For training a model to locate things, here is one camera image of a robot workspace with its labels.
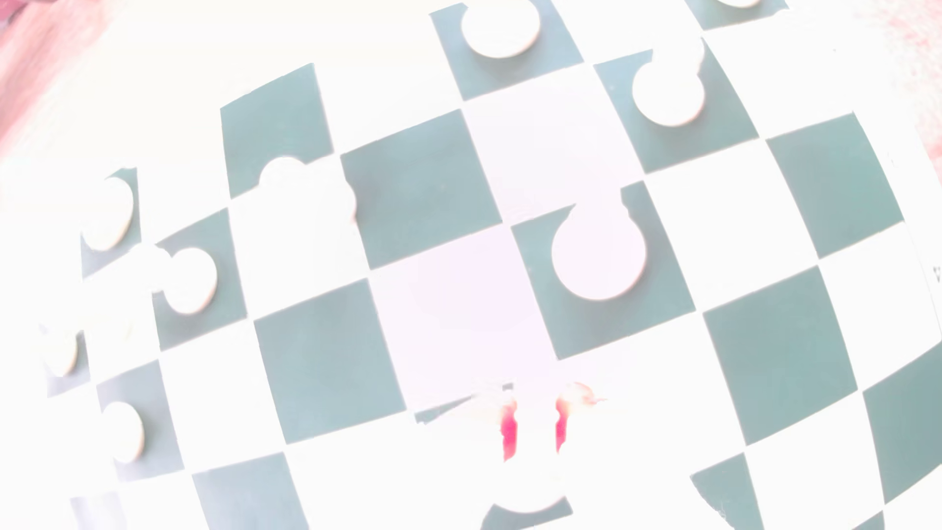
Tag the white chess king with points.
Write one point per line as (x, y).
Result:
(108, 215)

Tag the white chess knight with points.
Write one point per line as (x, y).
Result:
(600, 254)

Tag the green and white chess mat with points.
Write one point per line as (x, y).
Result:
(419, 188)

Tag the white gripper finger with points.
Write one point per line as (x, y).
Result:
(625, 471)
(471, 471)

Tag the white chess pawn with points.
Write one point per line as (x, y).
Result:
(313, 197)
(123, 433)
(60, 352)
(668, 92)
(191, 281)
(527, 487)

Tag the white chess bishop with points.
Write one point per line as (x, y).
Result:
(500, 26)

